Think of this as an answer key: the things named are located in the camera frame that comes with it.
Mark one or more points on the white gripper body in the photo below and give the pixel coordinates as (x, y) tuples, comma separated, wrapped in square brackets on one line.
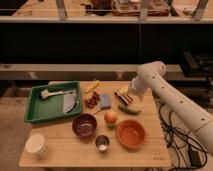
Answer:
[(137, 87)]

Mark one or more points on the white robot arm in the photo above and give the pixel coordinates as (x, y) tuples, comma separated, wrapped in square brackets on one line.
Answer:
[(197, 119)]

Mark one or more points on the orange bowl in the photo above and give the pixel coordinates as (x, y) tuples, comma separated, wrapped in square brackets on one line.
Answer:
[(130, 133)]

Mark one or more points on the purple bowl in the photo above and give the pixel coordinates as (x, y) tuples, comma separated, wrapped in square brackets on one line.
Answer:
[(84, 126)]

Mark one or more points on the brown striped box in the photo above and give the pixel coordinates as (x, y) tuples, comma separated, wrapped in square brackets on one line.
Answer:
[(126, 99)]

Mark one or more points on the green cucumber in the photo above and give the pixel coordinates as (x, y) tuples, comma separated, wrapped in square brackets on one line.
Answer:
[(127, 110)]

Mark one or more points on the orange peach fruit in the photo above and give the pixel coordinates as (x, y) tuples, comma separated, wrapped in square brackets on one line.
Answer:
[(110, 116)]

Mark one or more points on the red grape bunch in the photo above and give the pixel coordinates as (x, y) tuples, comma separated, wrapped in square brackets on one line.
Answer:
[(92, 101)]

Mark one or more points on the wooden spoon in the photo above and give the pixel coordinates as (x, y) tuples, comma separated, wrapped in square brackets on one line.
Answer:
[(96, 111)]

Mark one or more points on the small metal cup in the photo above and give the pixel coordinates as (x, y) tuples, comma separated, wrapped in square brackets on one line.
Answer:
[(102, 143)]

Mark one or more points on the grey half-round plate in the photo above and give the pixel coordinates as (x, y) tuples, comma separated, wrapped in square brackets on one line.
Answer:
[(69, 102)]

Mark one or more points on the green plastic tray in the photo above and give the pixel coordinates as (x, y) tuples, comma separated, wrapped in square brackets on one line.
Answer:
[(41, 111)]

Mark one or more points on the white stacked cups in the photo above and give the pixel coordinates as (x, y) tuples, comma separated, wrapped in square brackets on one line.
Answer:
[(36, 145)]

